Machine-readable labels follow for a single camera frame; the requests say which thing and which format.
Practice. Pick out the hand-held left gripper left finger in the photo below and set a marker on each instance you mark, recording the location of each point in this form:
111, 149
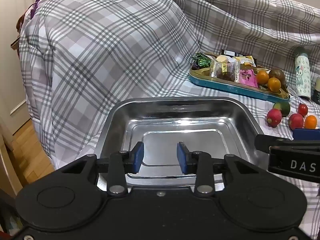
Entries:
138, 158

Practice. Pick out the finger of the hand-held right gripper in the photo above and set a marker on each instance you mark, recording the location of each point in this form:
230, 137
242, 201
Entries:
272, 142

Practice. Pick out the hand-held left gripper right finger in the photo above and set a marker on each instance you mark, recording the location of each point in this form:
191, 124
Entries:
182, 158

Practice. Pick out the red radish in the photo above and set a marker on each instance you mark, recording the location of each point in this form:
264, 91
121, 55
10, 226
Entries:
274, 118
296, 121

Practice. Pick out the stainless steel tray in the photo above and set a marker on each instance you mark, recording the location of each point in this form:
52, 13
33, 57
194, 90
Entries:
175, 120

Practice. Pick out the green cucumber piece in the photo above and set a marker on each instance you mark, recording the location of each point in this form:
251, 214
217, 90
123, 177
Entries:
285, 107

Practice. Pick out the small orange citrus fruit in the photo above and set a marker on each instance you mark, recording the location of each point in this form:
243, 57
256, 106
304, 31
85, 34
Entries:
310, 122

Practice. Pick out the red cherry tomato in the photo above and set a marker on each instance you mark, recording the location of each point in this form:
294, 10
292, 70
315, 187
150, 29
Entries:
303, 110

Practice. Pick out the small dark green can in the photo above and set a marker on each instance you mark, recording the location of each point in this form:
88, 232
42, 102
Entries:
316, 91

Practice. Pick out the brown passion fruit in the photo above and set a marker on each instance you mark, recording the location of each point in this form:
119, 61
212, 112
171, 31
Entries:
278, 74

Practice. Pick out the pink snack packet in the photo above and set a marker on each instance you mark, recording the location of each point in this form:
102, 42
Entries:
248, 78

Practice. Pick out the blue and gold tin tray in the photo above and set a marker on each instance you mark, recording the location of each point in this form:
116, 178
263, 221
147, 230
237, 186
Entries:
225, 87

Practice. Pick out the cartoon print bottle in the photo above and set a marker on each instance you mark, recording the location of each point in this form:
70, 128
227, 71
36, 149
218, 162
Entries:
302, 75

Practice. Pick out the clear packet of brown cake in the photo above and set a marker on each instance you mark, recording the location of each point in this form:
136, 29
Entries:
225, 71

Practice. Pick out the yellow pastry packet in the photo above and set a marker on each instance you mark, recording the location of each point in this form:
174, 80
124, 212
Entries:
246, 60

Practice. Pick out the white pastry packet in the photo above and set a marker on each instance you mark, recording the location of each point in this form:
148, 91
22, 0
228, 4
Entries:
222, 59

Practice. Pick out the green foil candy wrappers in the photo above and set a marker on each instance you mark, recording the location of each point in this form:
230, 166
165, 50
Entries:
201, 60

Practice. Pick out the grey plaid blanket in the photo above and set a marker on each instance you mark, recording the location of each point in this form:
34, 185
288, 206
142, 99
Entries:
100, 55

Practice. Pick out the brown wooden object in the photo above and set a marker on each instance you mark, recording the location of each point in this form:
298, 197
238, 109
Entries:
17, 30

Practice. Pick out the wooden furniture frame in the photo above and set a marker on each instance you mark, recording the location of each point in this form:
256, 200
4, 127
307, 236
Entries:
8, 160

